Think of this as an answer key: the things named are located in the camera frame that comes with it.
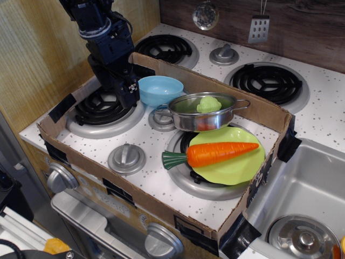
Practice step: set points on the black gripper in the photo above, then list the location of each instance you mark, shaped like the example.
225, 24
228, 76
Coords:
117, 77

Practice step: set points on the hanging metal slotted spatula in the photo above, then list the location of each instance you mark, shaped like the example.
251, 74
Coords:
259, 26

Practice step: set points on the silver front stove knob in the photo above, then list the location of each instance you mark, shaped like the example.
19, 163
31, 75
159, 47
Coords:
127, 159

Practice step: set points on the silver right oven knob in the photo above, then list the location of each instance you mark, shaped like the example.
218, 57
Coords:
162, 243

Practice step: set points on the silver left oven knob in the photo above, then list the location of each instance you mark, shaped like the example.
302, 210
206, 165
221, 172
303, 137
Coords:
60, 179

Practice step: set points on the steel sink basin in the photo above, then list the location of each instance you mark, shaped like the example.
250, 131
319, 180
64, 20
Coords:
310, 183

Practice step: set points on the green toy vegetable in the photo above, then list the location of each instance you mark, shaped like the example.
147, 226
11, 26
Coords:
208, 104

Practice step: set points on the steel pot lid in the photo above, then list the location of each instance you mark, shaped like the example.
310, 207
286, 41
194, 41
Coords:
303, 237

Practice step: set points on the small steel pot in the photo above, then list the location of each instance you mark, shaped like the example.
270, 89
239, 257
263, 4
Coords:
186, 118

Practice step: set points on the back right black burner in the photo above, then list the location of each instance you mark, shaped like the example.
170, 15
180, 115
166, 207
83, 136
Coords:
277, 83

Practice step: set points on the light green plastic plate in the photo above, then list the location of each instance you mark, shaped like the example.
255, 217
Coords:
236, 170

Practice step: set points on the silver oven door handle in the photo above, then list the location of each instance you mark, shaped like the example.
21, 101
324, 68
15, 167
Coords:
103, 234

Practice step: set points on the orange toy carrot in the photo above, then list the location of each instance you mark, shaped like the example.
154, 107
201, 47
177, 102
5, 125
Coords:
201, 155

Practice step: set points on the silver oven knob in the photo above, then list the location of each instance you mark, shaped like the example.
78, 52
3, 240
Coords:
60, 179
162, 243

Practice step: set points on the orange yellow cloth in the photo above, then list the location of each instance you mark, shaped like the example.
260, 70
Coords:
55, 246

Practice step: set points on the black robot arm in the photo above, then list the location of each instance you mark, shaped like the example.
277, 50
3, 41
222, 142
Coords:
108, 38

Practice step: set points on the brown cardboard fence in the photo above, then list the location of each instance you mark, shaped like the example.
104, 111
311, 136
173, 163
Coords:
150, 195

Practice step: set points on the light blue plastic bowl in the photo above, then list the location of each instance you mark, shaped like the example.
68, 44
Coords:
158, 90

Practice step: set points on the back left black burner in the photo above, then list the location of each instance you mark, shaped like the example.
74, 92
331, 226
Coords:
170, 48

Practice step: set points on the front left black burner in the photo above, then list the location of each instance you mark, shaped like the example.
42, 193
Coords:
101, 116

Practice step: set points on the hanging metal strainer ladle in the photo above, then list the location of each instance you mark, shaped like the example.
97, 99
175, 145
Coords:
205, 15

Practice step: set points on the silver middle stove knob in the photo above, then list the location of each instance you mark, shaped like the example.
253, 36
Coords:
161, 120

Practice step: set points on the silver back stove knob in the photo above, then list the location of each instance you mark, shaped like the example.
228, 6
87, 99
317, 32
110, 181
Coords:
224, 56

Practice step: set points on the silver stove knob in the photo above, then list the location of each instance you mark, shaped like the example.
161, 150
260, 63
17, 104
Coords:
127, 159
161, 120
224, 56

